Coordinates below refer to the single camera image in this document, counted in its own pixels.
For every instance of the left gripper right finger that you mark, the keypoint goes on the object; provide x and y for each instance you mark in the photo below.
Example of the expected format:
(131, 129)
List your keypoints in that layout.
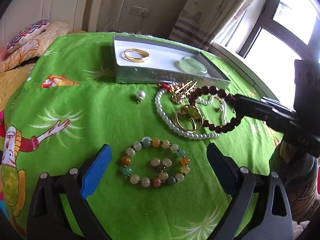
(259, 208)

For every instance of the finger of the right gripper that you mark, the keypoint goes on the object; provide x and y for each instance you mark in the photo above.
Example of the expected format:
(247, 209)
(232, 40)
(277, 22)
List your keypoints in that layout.
(253, 108)

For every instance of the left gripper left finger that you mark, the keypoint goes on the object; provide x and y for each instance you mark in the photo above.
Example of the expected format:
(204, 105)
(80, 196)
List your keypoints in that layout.
(47, 218)

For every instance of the gold chain hair clip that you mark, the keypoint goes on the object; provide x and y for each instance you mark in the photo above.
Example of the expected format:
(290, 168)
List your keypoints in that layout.
(182, 91)

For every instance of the grey white jewelry tray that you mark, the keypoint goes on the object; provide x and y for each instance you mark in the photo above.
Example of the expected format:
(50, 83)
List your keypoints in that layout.
(162, 64)

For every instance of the dark framed window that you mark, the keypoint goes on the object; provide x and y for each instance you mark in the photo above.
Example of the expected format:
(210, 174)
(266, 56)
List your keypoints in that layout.
(294, 22)

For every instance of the pale green jade bangle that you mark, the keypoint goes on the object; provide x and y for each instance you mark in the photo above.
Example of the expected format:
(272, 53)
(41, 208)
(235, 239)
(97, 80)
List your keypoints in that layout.
(192, 66)

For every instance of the patterned beige curtain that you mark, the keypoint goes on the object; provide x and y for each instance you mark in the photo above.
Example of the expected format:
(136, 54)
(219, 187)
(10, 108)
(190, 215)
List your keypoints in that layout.
(201, 21)

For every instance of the green cartoon print cloth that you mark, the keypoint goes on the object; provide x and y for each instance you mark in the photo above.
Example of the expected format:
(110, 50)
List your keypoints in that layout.
(70, 106)

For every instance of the single pearl earring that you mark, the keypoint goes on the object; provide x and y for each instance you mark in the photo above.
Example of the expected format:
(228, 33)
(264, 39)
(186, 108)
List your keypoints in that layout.
(140, 96)

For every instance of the yellow floral bed sheet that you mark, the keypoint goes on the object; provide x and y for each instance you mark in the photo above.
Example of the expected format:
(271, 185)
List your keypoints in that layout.
(12, 79)

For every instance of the yellow floral pillow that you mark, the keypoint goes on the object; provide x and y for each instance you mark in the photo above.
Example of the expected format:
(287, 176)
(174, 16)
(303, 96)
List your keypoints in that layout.
(36, 46)

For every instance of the embroidered round pillow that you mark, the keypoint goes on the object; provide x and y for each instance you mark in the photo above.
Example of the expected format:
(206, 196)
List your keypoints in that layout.
(27, 34)

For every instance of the white bed headboard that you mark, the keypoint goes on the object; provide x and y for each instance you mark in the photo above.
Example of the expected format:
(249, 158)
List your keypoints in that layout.
(79, 14)

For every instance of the wall power socket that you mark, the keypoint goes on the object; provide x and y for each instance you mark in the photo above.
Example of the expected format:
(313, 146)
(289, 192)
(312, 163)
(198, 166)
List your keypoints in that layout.
(140, 11)

